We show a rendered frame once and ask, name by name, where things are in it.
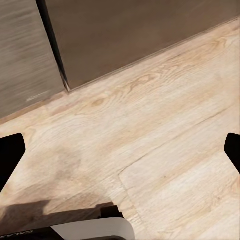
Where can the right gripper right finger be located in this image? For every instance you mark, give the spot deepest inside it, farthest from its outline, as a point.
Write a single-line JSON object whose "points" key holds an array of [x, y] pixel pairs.
{"points": [[232, 149]]}

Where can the dishwasher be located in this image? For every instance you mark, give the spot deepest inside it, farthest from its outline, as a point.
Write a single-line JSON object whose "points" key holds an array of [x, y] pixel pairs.
{"points": [[28, 69]]}

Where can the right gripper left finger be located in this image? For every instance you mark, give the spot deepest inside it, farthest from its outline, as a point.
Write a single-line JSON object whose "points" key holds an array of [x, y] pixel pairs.
{"points": [[12, 149]]}

